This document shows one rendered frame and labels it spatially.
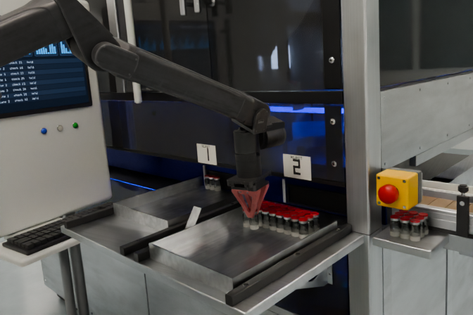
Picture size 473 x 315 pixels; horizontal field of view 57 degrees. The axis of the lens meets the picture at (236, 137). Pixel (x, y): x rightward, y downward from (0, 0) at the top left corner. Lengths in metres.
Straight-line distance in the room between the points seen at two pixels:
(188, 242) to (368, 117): 0.50
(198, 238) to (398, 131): 0.55
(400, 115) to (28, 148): 1.13
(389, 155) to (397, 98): 0.14
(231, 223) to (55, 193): 0.71
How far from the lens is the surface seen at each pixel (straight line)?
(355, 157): 1.02
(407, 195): 0.98
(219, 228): 1.12
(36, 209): 1.61
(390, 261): 1.19
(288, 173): 1.14
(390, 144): 1.10
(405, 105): 1.16
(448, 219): 1.09
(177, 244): 1.04
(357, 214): 1.06
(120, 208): 1.30
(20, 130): 1.55
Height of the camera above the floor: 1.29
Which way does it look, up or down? 10 degrees down
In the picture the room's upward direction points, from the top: 4 degrees counter-clockwise
